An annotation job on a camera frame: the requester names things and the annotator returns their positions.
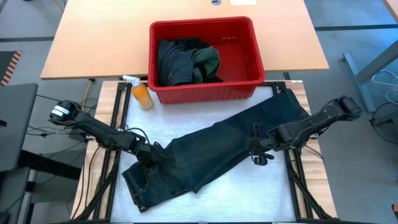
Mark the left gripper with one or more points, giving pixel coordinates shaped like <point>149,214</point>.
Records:
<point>150,152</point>

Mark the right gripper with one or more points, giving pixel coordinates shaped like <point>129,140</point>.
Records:
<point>270,138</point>

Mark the blue denim jeans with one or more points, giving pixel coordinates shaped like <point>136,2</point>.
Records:
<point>211,149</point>

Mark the dark navy sweatpants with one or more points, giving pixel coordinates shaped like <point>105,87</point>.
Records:
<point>175,65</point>

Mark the dark green shirt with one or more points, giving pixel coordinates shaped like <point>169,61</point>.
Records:
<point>208,60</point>

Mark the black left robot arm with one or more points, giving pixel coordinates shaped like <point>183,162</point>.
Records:
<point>93,126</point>

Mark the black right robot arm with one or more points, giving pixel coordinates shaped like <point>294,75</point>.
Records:
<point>317,119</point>

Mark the red plastic laundry bin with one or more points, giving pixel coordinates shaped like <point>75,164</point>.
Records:
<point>245,62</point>

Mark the orange spray bottle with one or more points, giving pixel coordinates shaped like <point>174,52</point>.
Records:
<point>142,95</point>

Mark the light wooden desk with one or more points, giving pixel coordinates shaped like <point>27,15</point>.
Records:
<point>102,40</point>

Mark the grey desk leg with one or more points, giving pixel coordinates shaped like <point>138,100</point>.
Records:
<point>363,71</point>

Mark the white label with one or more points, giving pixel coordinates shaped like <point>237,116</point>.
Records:
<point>243,2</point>

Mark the dark grey chair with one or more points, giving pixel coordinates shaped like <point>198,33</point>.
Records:
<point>15,124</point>

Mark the grey desk grommet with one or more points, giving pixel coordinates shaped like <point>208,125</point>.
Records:
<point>216,2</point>

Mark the striped floor mat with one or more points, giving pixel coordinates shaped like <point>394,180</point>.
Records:
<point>9,68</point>

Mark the wooden desk corner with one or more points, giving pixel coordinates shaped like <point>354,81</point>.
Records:
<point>392,7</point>

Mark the black aluminium table frame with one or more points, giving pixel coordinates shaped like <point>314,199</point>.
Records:
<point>119,124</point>

